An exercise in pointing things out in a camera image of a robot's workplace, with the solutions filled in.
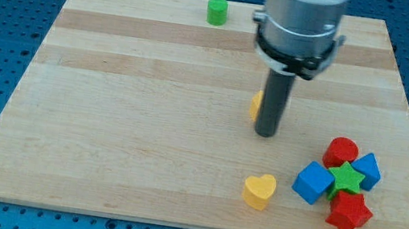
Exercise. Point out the yellow hexagon block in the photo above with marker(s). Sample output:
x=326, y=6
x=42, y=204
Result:
x=255, y=105

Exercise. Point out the yellow heart block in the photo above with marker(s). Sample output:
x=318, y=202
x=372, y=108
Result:
x=257, y=191

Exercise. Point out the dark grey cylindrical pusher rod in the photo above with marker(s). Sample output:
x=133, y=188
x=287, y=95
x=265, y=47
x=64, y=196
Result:
x=276, y=93

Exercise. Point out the green star block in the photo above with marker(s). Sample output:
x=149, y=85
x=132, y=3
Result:
x=346, y=179

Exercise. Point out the red cylinder block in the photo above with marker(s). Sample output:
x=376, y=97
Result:
x=339, y=151

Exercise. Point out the red star block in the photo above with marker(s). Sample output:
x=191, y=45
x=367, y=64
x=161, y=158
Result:
x=348, y=211

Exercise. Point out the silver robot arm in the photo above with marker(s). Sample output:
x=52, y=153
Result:
x=295, y=38

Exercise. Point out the blue cube block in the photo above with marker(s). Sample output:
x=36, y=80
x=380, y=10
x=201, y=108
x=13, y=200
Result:
x=312, y=182

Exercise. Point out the green cylinder block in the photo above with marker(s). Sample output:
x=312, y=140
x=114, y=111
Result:
x=217, y=12

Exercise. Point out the blue triangular prism block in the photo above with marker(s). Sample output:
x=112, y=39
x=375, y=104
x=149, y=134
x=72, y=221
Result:
x=368, y=166

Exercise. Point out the wooden board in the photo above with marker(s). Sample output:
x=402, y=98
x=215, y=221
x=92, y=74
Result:
x=139, y=110

